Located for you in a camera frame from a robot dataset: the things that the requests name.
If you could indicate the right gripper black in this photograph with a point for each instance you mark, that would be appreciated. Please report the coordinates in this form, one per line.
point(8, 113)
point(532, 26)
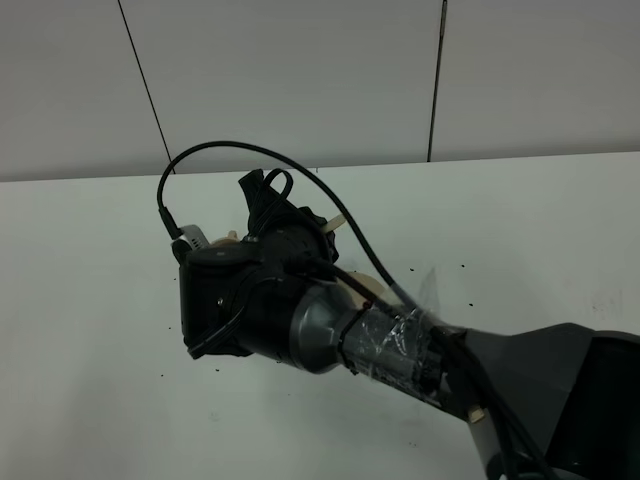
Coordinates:
point(240, 299)

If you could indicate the beige ceramic teapot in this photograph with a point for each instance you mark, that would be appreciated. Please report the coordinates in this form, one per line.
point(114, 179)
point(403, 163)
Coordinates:
point(364, 289)

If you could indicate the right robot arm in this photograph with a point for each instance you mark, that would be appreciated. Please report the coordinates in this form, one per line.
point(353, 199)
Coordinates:
point(561, 402)

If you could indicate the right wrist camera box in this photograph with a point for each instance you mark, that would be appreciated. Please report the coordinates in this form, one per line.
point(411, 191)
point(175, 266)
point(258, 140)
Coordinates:
point(190, 238)

